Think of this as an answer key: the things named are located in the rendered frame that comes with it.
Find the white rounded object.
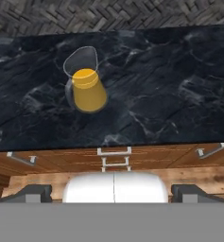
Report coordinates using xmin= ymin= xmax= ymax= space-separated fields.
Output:
xmin=61 ymin=171 xmax=169 ymax=204

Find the silver drawer handle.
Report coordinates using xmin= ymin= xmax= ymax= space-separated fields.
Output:
xmin=6 ymin=150 xmax=38 ymax=167
xmin=195 ymin=142 xmax=224 ymax=160
xmin=100 ymin=156 xmax=131 ymax=173

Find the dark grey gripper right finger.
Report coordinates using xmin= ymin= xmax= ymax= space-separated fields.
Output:
xmin=170 ymin=183 xmax=224 ymax=204

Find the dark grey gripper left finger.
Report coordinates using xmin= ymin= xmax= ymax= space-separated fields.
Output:
xmin=0 ymin=183 xmax=53 ymax=204

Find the glass pitcher with orange juice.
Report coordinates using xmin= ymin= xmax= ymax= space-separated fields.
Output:
xmin=62 ymin=45 xmax=109 ymax=114

